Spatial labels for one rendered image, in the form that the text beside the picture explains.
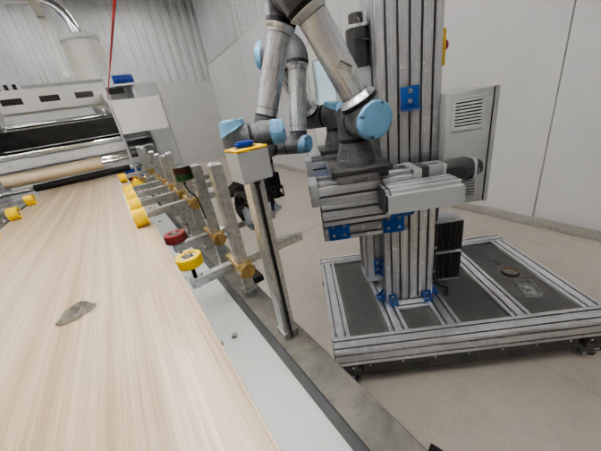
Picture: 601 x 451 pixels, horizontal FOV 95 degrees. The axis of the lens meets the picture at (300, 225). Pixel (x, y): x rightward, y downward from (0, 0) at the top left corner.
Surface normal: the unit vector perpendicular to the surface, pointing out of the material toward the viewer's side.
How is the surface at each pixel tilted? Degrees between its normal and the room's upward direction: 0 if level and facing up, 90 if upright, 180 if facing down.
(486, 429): 0
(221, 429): 0
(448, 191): 90
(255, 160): 90
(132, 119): 90
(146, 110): 90
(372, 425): 0
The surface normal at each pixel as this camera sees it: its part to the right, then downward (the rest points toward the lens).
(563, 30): -0.85, 0.33
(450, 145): 0.01, 0.40
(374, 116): 0.27, 0.46
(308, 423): -0.15, -0.90
